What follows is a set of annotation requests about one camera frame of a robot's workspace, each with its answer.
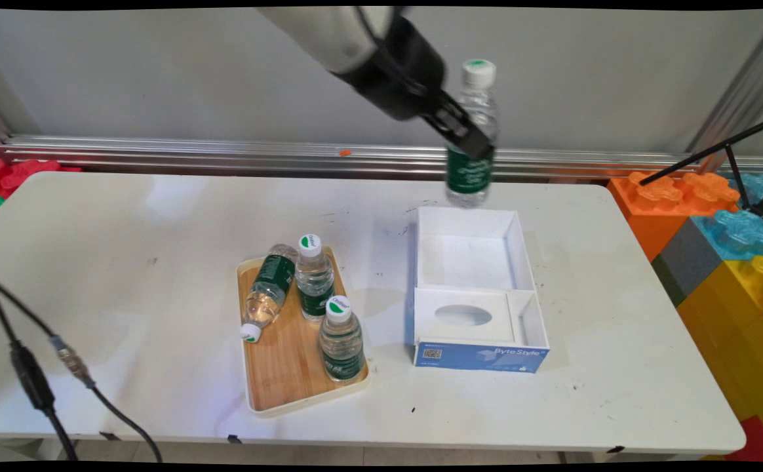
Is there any wooden tray with white rim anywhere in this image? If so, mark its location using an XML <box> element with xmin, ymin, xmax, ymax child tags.
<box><xmin>236</xmin><ymin>246</ymin><xmax>370</xmax><ymax>418</ymax></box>

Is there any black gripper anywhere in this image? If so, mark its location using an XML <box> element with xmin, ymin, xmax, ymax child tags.
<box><xmin>332</xmin><ymin>14</ymin><xmax>496</xmax><ymax>162</ymax></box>

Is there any black cable with silver connector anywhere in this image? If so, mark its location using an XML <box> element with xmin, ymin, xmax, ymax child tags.
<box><xmin>0</xmin><ymin>272</ymin><xmax>163</xmax><ymax>463</ymax></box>

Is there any white and blue cardboard box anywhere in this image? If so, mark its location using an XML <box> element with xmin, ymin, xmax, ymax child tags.
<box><xmin>412</xmin><ymin>206</ymin><xmax>551</xmax><ymax>374</ymax></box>

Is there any cyan foam block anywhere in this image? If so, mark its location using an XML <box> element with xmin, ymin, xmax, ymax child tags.
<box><xmin>692</xmin><ymin>208</ymin><xmax>763</xmax><ymax>262</ymax></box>
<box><xmin>726</xmin><ymin>172</ymin><xmax>763</xmax><ymax>214</ymax></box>

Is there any black tripod stand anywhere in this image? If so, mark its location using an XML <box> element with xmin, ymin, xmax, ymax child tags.
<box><xmin>639</xmin><ymin>113</ymin><xmax>763</xmax><ymax>222</ymax></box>

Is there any thick black cable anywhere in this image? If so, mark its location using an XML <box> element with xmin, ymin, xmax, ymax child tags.
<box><xmin>0</xmin><ymin>272</ymin><xmax>79</xmax><ymax>463</ymax></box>

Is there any aluminium frame rail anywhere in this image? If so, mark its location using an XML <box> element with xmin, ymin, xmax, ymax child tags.
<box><xmin>0</xmin><ymin>134</ymin><xmax>763</xmax><ymax>179</ymax></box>

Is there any orange foam block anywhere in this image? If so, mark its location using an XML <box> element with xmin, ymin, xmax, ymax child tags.
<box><xmin>608</xmin><ymin>170</ymin><xmax>741</xmax><ymax>262</ymax></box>

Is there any slanted aluminium frame post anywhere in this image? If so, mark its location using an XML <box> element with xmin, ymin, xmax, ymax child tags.
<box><xmin>686</xmin><ymin>13</ymin><xmax>763</xmax><ymax>158</ymax></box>

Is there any grey foam block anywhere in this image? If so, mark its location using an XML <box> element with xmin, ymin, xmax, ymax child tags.
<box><xmin>652</xmin><ymin>218</ymin><xmax>724</xmax><ymax>307</ymax></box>

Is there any clear water bottle green label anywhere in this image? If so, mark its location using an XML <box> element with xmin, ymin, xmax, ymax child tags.
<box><xmin>239</xmin><ymin>244</ymin><xmax>299</xmax><ymax>344</ymax></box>
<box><xmin>294</xmin><ymin>234</ymin><xmax>336</xmax><ymax>323</ymax></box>
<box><xmin>319</xmin><ymin>295</ymin><xmax>366</xmax><ymax>383</ymax></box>
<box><xmin>445</xmin><ymin>59</ymin><xmax>499</xmax><ymax>208</ymax></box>

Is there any red foam block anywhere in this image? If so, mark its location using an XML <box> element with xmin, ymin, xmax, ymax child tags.
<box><xmin>722</xmin><ymin>414</ymin><xmax>763</xmax><ymax>463</ymax></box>
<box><xmin>0</xmin><ymin>157</ymin><xmax>83</xmax><ymax>199</ymax></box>

